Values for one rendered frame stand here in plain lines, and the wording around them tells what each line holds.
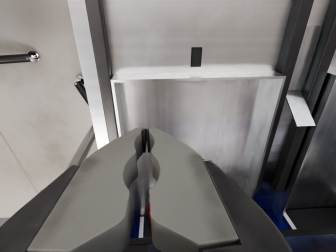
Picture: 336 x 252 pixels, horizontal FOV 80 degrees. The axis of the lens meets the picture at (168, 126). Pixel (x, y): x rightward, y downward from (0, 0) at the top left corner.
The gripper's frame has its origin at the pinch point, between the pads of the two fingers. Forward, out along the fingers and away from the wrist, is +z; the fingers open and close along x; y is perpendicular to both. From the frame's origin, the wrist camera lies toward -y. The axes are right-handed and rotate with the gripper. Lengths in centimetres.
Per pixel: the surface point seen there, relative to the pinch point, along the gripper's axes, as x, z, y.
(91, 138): -30, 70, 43
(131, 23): -2.6, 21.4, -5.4
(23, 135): -90, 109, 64
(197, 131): 8.0, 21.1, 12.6
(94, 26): -7.4, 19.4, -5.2
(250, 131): 18.3, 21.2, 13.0
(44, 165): -83, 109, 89
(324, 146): 34.5, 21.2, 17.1
